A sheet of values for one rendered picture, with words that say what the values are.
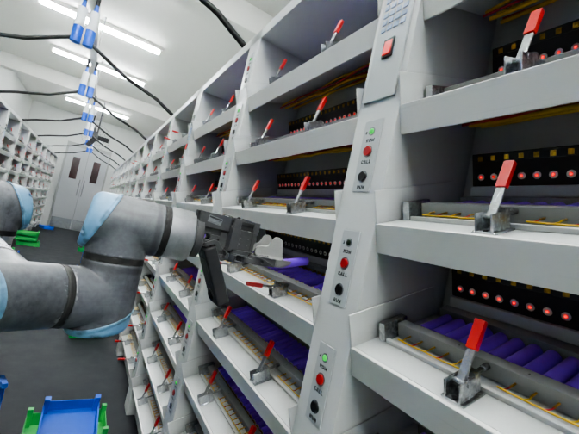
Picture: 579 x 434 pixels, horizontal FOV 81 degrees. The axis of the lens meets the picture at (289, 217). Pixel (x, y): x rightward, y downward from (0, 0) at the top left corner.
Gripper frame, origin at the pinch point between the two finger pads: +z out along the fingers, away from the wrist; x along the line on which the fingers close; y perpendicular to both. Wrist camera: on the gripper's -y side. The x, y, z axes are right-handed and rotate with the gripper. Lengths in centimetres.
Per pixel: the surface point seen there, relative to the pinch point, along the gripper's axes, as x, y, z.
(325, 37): 28, 70, 14
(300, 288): -1.6, -4.1, 4.8
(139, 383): 115, -81, 4
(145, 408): 95, -82, 4
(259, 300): 7.6, -9.8, 0.9
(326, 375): -20.8, -13.8, 0.1
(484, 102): -37.4, 27.1, 0.7
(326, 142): -4.8, 26.4, 0.9
